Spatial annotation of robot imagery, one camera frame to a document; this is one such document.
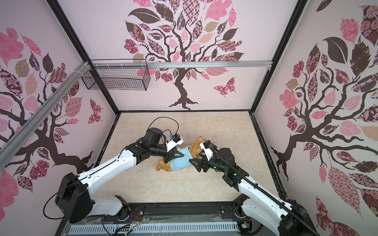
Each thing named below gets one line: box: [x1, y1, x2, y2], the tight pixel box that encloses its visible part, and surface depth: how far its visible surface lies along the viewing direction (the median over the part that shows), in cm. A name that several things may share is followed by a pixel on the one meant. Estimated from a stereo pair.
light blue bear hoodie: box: [170, 146, 193, 172], surface depth 74 cm
